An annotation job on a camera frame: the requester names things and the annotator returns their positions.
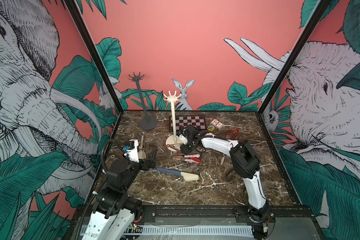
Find cream utensil rack stand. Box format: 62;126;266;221
164;91;183;145

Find red handled steel tongs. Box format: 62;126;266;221
219;129;240;140

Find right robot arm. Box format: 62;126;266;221
180;125;271;223

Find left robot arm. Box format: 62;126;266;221
75;150;157;240

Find pink tipped steel tongs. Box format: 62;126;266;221
172;154;201;163

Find dark grey utensil rack stand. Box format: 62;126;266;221
128;73;158;130

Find white tipped steel tongs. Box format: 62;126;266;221
220;155;226;166

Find chessboard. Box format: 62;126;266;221
175;116;207;131

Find small yellow toy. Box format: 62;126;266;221
207;125;215;132

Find playing card box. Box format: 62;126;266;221
211;119;225;130

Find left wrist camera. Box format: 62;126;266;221
123;140;139;163

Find white slotted cable duct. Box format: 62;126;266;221
122;225;253;238

